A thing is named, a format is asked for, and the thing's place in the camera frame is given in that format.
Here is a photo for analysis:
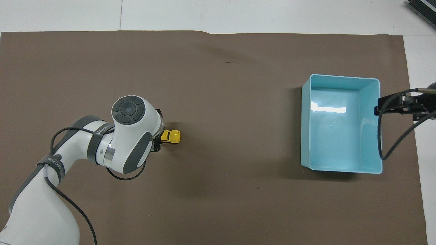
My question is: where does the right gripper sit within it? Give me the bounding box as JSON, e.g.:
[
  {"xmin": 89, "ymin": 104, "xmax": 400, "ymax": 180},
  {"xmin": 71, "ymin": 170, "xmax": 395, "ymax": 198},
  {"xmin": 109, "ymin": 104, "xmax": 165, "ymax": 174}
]
[{"xmin": 407, "ymin": 93, "xmax": 436, "ymax": 122}]

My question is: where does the yellow toy beetle car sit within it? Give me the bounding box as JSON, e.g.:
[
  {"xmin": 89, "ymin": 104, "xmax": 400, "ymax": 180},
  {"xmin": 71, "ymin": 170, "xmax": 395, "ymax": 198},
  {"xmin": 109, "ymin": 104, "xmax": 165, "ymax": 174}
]
[{"xmin": 161, "ymin": 129, "xmax": 181, "ymax": 144}]

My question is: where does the light blue plastic box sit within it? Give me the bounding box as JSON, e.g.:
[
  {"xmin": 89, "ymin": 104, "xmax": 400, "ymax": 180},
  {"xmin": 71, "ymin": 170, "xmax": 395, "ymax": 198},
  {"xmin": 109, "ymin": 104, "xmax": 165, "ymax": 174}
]
[{"xmin": 301, "ymin": 74, "xmax": 383, "ymax": 175}]

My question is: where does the black cable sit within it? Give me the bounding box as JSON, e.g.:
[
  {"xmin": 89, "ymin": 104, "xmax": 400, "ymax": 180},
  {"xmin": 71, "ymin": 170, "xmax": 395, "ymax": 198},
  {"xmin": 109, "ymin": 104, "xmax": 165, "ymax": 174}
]
[
  {"xmin": 377, "ymin": 87, "xmax": 436, "ymax": 161},
  {"xmin": 44, "ymin": 127, "xmax": 147, "ymax": 245}
]

